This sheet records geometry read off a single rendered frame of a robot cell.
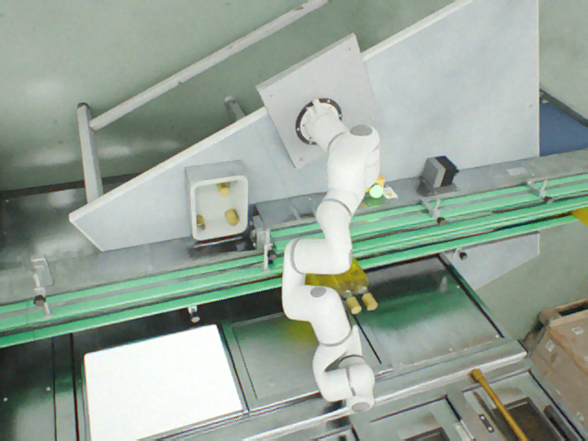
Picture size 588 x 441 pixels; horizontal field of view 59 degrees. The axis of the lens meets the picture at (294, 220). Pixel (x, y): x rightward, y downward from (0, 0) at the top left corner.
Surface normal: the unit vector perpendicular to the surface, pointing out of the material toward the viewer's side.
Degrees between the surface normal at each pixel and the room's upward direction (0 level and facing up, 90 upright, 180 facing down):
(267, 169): 0
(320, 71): 3
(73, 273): 90
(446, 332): 90
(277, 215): 90
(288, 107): 3
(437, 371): 90
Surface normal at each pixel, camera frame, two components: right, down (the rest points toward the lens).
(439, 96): 0.35, 0.62
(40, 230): 0.08, -0.76
